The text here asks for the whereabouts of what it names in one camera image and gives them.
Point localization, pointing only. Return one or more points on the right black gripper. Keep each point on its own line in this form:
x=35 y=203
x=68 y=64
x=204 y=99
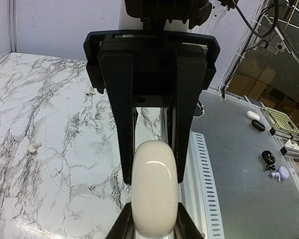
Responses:
x=139 y=68

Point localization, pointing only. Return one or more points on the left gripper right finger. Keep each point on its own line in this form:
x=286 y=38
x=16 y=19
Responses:
x=184 y=227

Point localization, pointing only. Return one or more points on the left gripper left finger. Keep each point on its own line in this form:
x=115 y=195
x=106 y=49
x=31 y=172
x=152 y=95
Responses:
x=124 y=227

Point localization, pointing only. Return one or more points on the white charging case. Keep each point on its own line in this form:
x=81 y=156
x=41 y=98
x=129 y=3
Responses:
x=154 y=189

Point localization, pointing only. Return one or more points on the open black earbud case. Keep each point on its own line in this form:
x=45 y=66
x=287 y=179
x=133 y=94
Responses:
x=269 y=160

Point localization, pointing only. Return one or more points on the white case on right bench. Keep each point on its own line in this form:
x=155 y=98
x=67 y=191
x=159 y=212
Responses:
x=252 y=115

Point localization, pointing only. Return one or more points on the lilac earbud case on bench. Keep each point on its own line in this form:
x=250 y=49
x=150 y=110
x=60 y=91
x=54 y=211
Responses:
x=281 y=174

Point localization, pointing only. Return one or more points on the black case on right bench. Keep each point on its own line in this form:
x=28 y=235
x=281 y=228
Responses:
x=258 y=125

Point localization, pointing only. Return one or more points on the far white loose earbud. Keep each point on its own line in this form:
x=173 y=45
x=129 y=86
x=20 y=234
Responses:
x=89 y=93

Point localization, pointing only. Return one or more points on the white loose earbud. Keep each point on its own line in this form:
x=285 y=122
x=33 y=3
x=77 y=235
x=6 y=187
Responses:
x=89 y=93
x=32 y=148

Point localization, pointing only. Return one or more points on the near white loose earbud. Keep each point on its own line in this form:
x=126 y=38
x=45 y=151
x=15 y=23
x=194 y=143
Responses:
x=32 y=148

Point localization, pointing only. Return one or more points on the green plastic basket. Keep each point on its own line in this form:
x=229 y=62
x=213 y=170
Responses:
x=281 y=121

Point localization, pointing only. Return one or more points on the aluminium front rail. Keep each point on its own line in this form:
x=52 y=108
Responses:
x=198 y=190

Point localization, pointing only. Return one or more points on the right aluminium frame post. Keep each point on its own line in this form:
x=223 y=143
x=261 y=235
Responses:
x=12 y=25

